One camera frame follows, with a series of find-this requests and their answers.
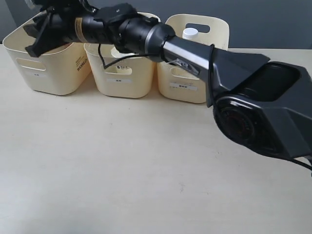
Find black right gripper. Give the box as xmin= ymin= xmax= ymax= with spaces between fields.
xmin=23 ymin=9 xmax=105 ymax=58

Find white paper cup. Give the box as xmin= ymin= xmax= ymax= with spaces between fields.
xmin=110 ymin=46 xmax=137 ymax=71

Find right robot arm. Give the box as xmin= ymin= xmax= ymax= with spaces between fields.
xmin=24 ymin=0 xmax=312 ymax=161

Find cream bin left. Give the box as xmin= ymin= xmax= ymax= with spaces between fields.
xmin=2 ymin=18 xmax=91 ymax=96

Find cream bin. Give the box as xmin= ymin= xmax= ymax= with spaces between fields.
xmin=2 ymin=18 xmax=91 ymax=96
xmin=84 ymin=12 xmax=161 ymax=99
xmin=157 ymin=14 xmax=230 ymax=103

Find cream bin middle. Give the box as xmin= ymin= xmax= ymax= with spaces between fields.
xmin=84 ymin=12 xmax=161 ymax=99

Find cream bin right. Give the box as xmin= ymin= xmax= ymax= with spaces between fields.
xmin=157 ymin=14 xmax=230 ymax=103

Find black camera cable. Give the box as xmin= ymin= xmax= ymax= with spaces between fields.
xmin=97 ymin=42 xmax=147 ymax=71

